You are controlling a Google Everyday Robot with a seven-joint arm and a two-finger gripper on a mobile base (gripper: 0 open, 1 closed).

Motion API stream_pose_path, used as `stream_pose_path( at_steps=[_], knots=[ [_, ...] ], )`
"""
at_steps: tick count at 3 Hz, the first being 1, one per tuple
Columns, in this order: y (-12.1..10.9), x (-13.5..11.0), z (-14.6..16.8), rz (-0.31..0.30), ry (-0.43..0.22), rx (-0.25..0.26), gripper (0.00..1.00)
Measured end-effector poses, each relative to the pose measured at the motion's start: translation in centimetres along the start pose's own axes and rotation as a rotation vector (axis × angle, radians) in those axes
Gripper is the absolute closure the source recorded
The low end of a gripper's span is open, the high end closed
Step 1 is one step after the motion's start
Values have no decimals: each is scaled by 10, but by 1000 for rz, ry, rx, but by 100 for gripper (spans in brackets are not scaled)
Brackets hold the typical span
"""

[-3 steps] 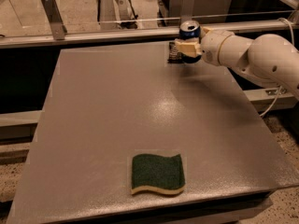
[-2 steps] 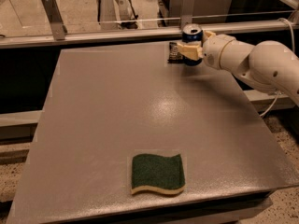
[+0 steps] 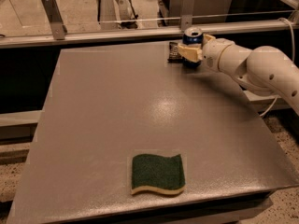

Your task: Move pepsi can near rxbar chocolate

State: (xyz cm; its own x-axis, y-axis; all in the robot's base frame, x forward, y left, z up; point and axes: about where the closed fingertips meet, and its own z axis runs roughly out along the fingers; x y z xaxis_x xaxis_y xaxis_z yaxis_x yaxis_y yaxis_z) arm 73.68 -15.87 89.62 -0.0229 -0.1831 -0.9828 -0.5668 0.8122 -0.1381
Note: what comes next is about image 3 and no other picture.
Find metal rail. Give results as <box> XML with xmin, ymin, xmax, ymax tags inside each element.
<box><xmin>0</xmin><ymin>19</ymin><xmax>290</xmax><ymax>49</ymax></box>

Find left metal bracket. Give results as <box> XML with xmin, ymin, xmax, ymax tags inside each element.
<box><xmin>41</xmin><ymin>0</ymin><xmax>67</xmax><ymax>40</ymax></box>

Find blue pepsi can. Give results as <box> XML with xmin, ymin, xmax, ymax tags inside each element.
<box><xmin>182</xmin><ymin>27</ymin><xmax>203</xmax><ymax>69</ymax></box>

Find dark rxbar chocolate bar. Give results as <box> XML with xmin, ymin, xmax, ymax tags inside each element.
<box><xmin>168</xmin><ymin>42</ymin><xmax>183</xmax><ymax>63</ymax></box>

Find right metal bracket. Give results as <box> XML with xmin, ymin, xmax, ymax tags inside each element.
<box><xmin>180</xmin><ymin>0</ymin><xmax>195</xmax><ymax>31</ymax></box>

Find metal bracket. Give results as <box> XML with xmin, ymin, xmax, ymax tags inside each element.
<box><xmin>180</xmin><ymin>0</ymin><xmax>195</xmax><ymax>31</ymax></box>
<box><xmin>41</xmin><ymin>0</ymin><xmax>67</xmax><ymax>40</ymax></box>

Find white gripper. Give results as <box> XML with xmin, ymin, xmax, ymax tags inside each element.
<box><xmin>178</xmin><ymin>34</ymin><xmax>234</xmax><ymax>72</ymax></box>

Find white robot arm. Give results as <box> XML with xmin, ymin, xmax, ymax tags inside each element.
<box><xmin>178</xmin><ymin>35</ymin><xmax>299</xmax><ymax>115</ymax></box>

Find green yellow sponge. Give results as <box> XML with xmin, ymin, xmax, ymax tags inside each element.
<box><xmin>131</xmin><ymin>154</ymin><xmax>186</xmax><ymax>195</ymax></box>

